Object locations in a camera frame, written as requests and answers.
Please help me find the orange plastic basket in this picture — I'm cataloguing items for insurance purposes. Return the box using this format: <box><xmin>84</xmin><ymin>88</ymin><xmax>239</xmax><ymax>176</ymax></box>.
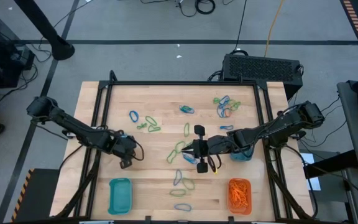
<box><xmin>227</xmin><ymin>177</ymin><xmax>253</xmax><ymax>217</ymax></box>

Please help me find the grey desk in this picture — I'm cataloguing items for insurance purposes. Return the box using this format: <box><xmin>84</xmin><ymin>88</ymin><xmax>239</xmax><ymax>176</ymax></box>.
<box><xmin>336</xmin><ymin>80</ymin><xmax>358</xmax><ymax>174</ymax></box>

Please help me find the mint green plastic basket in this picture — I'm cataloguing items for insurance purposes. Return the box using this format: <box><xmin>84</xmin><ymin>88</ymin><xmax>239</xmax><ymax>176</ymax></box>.
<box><xmin>108</xmin><ymin>177</ymin><xmax>133</xmax><ymax>216</ymax></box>

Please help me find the black power cable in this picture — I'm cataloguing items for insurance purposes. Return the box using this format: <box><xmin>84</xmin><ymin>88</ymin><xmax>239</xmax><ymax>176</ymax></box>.
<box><xmin>230</xmin><ymin>0</ymin><xmax>248</xmax><ymax>56</ymax></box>

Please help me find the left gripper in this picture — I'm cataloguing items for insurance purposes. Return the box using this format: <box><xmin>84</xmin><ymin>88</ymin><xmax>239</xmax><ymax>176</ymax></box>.
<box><xmin>106</xmin><ymin>133</ymin><xmax>139</xmax><ymax>169</ymax></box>

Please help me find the black computer tower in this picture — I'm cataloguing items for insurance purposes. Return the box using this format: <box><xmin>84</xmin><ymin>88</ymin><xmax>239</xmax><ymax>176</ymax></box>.
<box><xmin>221</xmin><ymin>53</ymin><xmax>304</xmax><ymax>101</ymax></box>

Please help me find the black aluminium table frame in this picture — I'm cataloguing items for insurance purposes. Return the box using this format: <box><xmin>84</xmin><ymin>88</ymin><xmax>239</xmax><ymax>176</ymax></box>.
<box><xmin>53</xmin><ymin>70</ymin><xmax>318</xmax><ymax>223</ymax></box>

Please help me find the coiled black cable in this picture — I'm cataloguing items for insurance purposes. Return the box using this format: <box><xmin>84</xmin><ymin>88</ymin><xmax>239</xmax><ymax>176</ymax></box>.
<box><xmin>178</xmin><ymin>0</ymin><xmax>216</xmax><ymax>18</ymax></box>

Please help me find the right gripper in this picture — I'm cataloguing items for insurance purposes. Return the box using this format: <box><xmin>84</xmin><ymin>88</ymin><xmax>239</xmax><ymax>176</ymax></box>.
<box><xmin>181</xmin><ymin>124</ymin><xmax>239</xmax><ymax>174</ymax></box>

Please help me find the black pole stand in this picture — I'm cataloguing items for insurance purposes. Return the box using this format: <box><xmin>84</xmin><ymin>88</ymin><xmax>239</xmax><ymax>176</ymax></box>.
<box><xmin>13</xmin><ymin>0</ymin><xmax>76</xmax><ymax>62</ymax></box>

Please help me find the black desk crossbar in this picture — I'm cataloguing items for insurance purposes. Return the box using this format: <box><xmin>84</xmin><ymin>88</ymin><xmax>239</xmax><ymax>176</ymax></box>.
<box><xmin>303</xmin><ymin>149</ymin><xmax>358</xmax><ymax>179</ymax></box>

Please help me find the teal blue plastic basket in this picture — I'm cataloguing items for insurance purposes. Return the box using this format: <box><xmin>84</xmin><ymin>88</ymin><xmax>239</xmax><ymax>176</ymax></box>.
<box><xmin>230</xmin><ymin>146</ymin><xmax>254</xmax><ymax>162</ymax></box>

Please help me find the yellow cable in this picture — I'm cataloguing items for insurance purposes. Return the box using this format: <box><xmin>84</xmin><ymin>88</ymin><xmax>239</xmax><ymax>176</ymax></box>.
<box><xmin>263</xmin><ymin>0</ymin><xmax>286</xmax><ymax>58</ymax></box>

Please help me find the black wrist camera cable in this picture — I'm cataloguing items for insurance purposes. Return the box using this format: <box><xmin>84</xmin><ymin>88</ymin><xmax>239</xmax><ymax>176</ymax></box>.
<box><xmin>131</xmin><ymin>139</ymin><xmax>145</xmax><ymax>162</ymax></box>

